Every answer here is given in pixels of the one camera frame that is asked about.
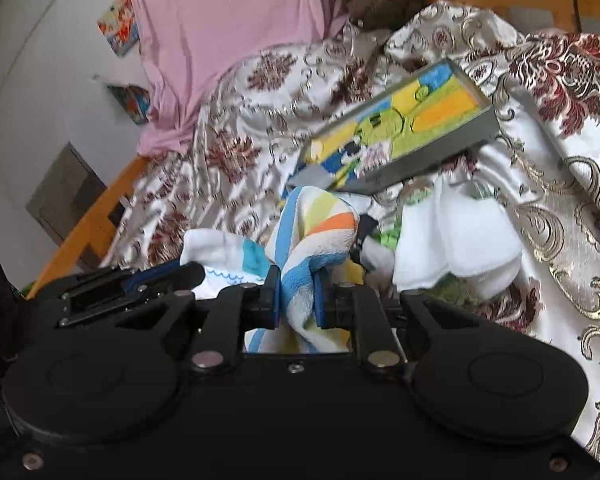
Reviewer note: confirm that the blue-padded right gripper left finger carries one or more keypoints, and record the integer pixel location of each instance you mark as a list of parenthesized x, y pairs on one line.
[(246, 307)]

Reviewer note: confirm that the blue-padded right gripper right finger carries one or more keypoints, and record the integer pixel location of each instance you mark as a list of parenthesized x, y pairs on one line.
[(371, 322)]

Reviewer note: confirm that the striped colourful towel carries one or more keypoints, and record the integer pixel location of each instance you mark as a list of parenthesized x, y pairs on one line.
[(315, 231)]

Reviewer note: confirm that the white cloth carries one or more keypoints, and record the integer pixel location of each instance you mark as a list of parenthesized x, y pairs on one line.
[(452, 233)]

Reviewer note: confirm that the metal tray with frog picture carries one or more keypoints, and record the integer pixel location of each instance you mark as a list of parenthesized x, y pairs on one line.
[(430, 116)]

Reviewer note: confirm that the colourful kite poster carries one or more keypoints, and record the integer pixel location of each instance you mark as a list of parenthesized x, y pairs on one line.
[(134, 100)]

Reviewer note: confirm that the pink hanging sheet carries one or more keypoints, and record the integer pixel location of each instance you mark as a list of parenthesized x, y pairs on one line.
[(186, 45)]

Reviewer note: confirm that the floral satin bedspread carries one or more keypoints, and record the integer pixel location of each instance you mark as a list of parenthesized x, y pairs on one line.
[(454, 156)]

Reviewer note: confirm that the cartoon girl poster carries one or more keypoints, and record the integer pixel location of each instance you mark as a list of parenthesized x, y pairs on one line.
[(118, 25)]

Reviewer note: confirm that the dark wall panel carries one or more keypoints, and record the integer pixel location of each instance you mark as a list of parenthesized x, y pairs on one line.
[(67, 191)]

